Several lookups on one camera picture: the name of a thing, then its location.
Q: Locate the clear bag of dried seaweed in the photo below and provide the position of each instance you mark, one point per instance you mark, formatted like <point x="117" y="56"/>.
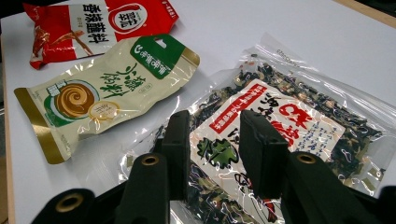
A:
<point x="311" y="102"/>

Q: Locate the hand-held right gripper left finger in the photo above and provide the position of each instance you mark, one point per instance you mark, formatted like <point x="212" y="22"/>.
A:
<point x="177" y="149"/>

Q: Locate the red seasoning packet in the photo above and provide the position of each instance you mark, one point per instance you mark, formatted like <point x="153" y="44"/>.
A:
<point x="53" y="31"/>

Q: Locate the beige and green pouch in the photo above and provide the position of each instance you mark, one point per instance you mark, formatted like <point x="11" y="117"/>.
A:
<point x="93" y="102"/>

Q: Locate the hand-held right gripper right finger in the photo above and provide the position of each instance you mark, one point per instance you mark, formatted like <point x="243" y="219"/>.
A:
<point x="263" y="155"/>

